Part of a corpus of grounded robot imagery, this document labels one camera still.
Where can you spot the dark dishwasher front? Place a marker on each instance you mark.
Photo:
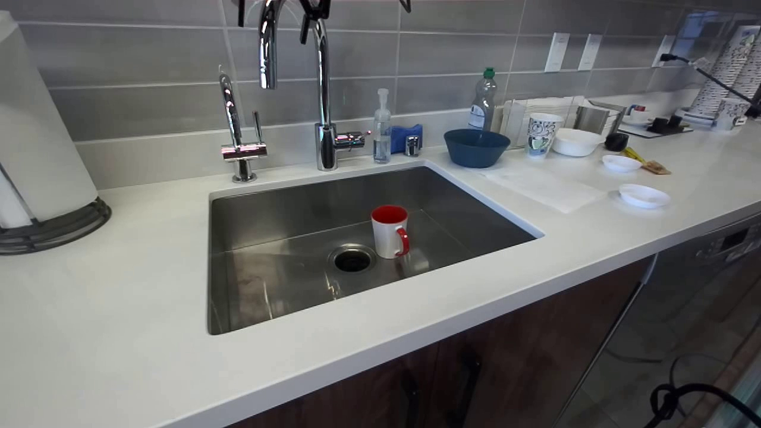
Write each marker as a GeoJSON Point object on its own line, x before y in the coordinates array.
{"type": "Point", "coordinates": [680, 318]}

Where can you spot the small black device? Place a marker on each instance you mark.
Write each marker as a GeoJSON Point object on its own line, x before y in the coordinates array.
{"type": "Point", "coordinates": [665, 125]}

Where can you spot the sink drain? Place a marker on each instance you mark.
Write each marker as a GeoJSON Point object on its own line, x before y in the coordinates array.
{"type": "Point", "coordinates": [352, 259]}

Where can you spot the small chrome filter tap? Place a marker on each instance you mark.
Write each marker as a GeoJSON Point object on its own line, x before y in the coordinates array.
{"type": "Point", "coordinates": [233, 145]}

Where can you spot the white wall outlet plate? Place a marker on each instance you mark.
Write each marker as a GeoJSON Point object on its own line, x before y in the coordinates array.
{"type": "Point", "coordinates": [661, 49]}

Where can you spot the stainless steel sink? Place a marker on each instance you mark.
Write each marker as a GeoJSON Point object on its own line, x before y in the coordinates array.
{"type": "Point", "coordinates": [276, 263]}

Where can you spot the white printed papers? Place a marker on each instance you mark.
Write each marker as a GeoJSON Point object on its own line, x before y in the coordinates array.
{"type": "Point", "coordinates": [729, 73]}

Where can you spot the small black round dish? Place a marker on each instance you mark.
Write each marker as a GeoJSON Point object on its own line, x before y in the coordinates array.
{"type": "Point", "coordinates": [616, 142]}

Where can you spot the blue sponge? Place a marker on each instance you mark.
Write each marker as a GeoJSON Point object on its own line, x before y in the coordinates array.
{"type": "Point", "coordinates": [406, 142]}

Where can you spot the tall chrome gooseneck faucet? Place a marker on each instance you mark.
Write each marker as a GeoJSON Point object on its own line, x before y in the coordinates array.
{"type": "Point", "coordinates": [322, 97]}

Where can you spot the dark paper towel holder base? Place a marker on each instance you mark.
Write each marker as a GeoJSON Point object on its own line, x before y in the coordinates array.
{"type": "Point", "coordinates": [62, 229]}

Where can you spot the blue bowl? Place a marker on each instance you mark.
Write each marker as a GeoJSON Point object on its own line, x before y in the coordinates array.
{"type": "Point", "coordinates": [477, 149]}

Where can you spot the clear soap dispenser bottle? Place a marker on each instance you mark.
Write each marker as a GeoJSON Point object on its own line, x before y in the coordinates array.
{"type": "Point", "coordinates": [382, 138]}

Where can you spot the plastic bottle with green cap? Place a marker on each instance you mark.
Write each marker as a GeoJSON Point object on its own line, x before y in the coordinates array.
{"type": "Point", "coordinates": [480, 108]}

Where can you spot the white bowl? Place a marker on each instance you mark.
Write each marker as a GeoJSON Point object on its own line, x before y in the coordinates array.
{"type": "Point", "coordinates": [576, 143]}

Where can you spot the dark wooden cabinet front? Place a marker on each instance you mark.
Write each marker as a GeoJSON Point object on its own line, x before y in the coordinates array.
{"type": "Point", "coordinates": [477, 371]}

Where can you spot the white wall switch plate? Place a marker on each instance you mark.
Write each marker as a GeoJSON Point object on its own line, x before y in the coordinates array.
{"type": "Point", "coordinates": [554, 50]}

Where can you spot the grey metal napkin holder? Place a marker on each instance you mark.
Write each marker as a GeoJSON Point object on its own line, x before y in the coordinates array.
{"type": "Point", "coordinates": [592, 119]}

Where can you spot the brown packet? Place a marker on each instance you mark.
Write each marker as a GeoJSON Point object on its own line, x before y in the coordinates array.
{"type": "Point", "coordinates": [654, 167]}

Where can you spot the patterned white mug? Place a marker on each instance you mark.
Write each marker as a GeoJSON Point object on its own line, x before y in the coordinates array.
{"type": "Point", "coordinates": [542, 136]}

